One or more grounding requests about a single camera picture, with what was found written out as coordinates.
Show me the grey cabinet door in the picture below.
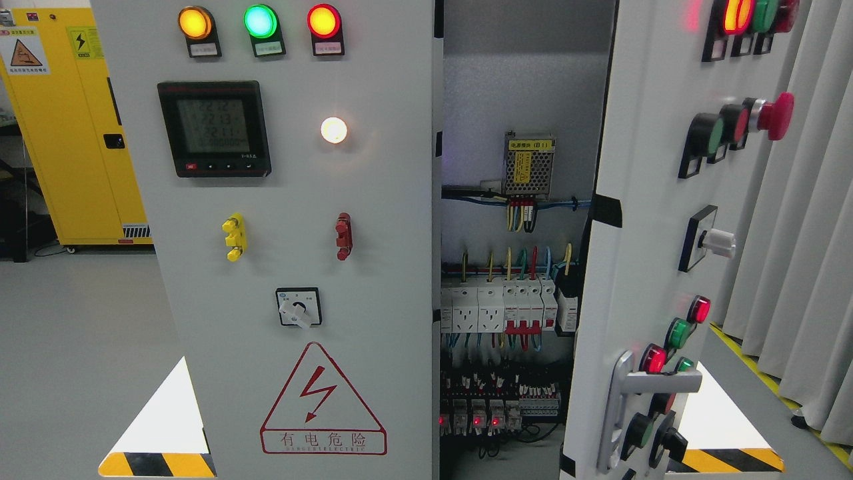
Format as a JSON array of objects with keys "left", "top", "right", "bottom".
[
  {"left": 560, "top": 1, "right": 800, "bottom": 479},
  {"left": 91, "top": 1, "right": 440, "bottom": 479}
]

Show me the red terminal connector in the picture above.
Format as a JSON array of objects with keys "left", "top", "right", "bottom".
[{"left": 335, "top": 213, "right": 353, "bottom": 261}]

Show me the white breaker and socket row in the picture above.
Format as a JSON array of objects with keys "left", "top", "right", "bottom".
[{"left": 439, "top": 277, "right": 558, "bottom": 335}]

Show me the perforated metal power supply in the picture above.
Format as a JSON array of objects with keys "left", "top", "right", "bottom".
[{"left": 500, "top": 130, "right": 557, "bottom": 201}]

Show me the white glowing indicator lamp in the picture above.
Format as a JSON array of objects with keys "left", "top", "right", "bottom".
[{"left": 320, "top": 117, "right": 349, "bottom": 145}]

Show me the black surge protector block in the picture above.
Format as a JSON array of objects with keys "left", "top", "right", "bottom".
[{"left": 556, "top": 285, "right": 580, "bottom": 335}]

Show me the lower relay terminal row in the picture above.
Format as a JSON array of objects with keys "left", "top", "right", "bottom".
[{"left": 438, "top": 365, "right": 564, "bottom": 437}]

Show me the yellow terminal connector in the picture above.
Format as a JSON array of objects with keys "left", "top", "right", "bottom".
[{"left": 221, "top": 213, "right": 247, "bottom": 262}]

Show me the red electric danger sticker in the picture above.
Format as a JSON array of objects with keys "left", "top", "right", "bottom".
[{"left": 259, "top": 341, "right": 387, "bottom": 455}]

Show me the black digital power meter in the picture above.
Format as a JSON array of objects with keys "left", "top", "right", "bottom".
[{"left": 157, "top": 80, "right": 271, "bottom": 177}]

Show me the red indicator lamp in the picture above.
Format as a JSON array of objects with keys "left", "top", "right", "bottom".
[{"left": 307, "top": 3, "right": 345, "bottom": 57}]

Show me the green indicator lamp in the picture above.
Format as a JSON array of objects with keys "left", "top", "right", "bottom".
[{"left": 243, "top": 4, "right": 287, "bottom": 57}]

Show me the orange indicator lamp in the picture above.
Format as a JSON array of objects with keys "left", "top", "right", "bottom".
[{"left": 177, "top": 5, "right": 222, "bottom": 58}]

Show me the red emergency stop button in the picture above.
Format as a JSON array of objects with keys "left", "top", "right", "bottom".
[{"left": 743, "top": 91, "right": 796, "bottom": 141}]

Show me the grey curtain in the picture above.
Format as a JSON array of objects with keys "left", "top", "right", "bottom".
[{"left": 722, "top": 1, "right": 852, "bottom": 446}]

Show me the yellow safety cabinet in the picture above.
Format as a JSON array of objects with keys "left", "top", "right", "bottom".
[{"left": 2, "top": 8, "right": 153, "bottom": 249}]

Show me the black white rotary switch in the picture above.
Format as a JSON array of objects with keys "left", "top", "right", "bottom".
[{"left": 275, "top": 287, "right": 323, "bottom": 329}]

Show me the silver door handle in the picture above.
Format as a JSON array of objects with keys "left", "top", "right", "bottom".
[{"left": 596, "top": 351, "right": 702, "bottom": 474}]

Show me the white knob selector switch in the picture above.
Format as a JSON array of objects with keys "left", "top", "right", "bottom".
[{"left": 678, "top": 205, "right": 737, "bottom": 273}]

